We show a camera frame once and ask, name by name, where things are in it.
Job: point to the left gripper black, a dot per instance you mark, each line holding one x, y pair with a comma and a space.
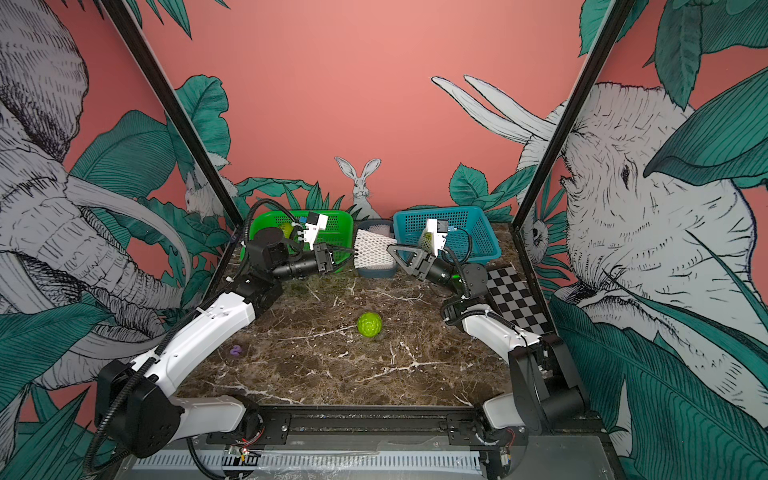
325, 252

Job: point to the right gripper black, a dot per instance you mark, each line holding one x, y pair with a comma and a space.
417, 260

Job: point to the custard apple with dark spots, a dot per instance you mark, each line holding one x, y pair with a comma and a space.
425, 242

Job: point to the custard apple green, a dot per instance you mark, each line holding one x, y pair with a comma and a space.
287, 230
370, 324

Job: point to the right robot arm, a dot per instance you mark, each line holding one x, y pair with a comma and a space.
546, 387

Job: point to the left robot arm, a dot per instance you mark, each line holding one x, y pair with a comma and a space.
137, 411

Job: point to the grey bin of foam nets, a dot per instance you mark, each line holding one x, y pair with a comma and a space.
380, 226

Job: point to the green plastic basket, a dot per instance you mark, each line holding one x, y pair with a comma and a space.
336, 234

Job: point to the teal plastic basket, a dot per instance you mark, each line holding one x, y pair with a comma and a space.
467, 220

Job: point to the checkerboard calibration board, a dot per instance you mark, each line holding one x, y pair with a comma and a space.
513, 300

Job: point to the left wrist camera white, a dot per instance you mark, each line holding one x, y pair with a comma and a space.
315, 223

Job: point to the black front frame rail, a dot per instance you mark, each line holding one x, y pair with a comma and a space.
268, 425

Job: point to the white slotted cable duct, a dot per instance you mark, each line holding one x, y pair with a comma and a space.
460, 462

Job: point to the black frame post left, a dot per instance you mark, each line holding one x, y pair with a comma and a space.
128, 29

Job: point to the black frame post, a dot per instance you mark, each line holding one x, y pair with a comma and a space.
128, 29
615, 19

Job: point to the black frame post right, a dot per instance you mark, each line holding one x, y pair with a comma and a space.
615, 19

